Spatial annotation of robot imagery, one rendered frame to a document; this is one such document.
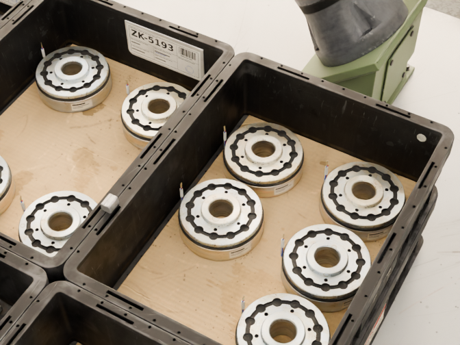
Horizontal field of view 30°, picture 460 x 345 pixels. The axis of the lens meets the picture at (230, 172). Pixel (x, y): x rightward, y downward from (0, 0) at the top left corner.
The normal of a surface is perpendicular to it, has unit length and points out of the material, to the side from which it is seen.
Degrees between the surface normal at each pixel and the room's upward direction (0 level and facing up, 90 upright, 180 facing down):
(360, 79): 90
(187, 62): 90
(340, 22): 62
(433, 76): 0
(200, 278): 0
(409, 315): 0
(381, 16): 36
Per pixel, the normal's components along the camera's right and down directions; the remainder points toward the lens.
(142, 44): -0.49, 0.67
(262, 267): -0.01, -0.64
